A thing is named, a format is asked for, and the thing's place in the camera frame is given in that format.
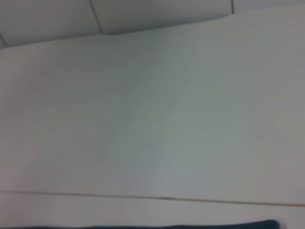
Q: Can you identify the teal blue shirt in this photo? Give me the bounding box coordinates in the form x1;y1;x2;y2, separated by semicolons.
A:
0;219;282;229

